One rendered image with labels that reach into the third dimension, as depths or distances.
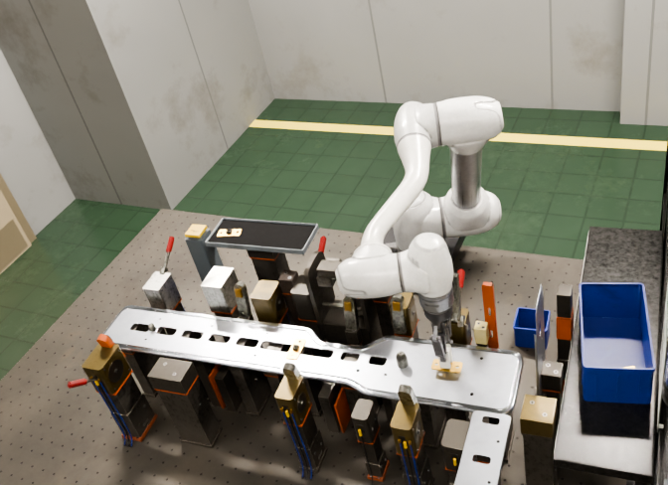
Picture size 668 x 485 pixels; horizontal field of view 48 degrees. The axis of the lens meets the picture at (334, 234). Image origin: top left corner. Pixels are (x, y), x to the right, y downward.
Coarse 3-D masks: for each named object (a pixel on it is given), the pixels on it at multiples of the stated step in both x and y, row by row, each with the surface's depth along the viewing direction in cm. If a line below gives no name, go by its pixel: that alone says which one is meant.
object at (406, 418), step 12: (396, 408) 196; (408, 408) 195; (396, 420) 193; (408, 420) 192; (420, 420) 198; (396, 432) 193; (408, 432) 191; (420, 432) 199; (396, 444) 196; (408, 444) 194; (420, 444) 200; (408, 456) 197; (420, 456) 203; (408, 468) 203; (420, 468) 204; (408, 480) 206; (420, 480) 204; (432, 480) 215
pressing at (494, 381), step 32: (128, 320) 253; (160, 320) 250; (192, 320) 247; (224, 320) 243; (160, 352) 238; (192, 352) 235; (224, 352) 232; (256, 352) 229; (352, 352) 221; (384, 352) 219; (416, 352) 216; (480, 352) 212; (512, 352) 209; (352, 384) 212; (384, 384) 209; (416, 384) 207; (448, 384) 205; (480, 384) 203; (512, 384) 201
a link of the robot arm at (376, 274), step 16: (400, 144) 216; (416, 144) 213; (416, 160) 209; (416, 176) 206; (400, 192) 202; (416, 192) 204; (384, 208) 200; (400, 208) 200; (384, 224) 197; (368, 240) 193; (352, 256) 188; (368, 256) 185; (384, 256) 185; (336, 272) 187; (352, 272) 184; (368, 272) 183; (384, 272) 182; (352, 288) 184; (368, 288) 183; (384, 288) 183; (400, 288) 184
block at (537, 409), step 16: (528, 400) 188; (544, 400) 187; (528, 416) 184; (544, 416) 183; (528, 432) 187; (544, 432) 185; (528, 448) 192; (544, 448) 189; (528, 464) 196; (544, 464) 194; (528, 480) 200; (544, 480) 198
